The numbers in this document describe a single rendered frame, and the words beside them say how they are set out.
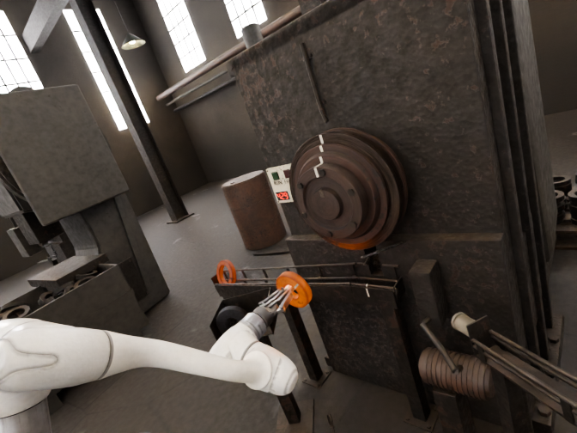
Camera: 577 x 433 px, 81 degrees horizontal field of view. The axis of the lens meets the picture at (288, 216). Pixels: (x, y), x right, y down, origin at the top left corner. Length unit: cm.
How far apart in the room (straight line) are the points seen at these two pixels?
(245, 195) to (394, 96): 303
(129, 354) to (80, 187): 271
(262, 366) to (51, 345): 52
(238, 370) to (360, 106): 96
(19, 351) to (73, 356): 8
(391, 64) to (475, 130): 34
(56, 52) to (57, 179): 882
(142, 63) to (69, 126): 946
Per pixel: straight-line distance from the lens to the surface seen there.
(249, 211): 412
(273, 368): 105
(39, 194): 335
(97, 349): 81
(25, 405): 94
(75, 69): 1201
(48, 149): 345
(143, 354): 90
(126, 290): 336
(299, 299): 134
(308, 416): 202
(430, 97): 122
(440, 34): 120
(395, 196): 118
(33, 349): 77
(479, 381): 131
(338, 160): 118
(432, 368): 136
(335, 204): 119
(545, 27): 712
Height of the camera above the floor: 146
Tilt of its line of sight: 16 degrees down
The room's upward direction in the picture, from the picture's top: 20 degrees counter-clockwise
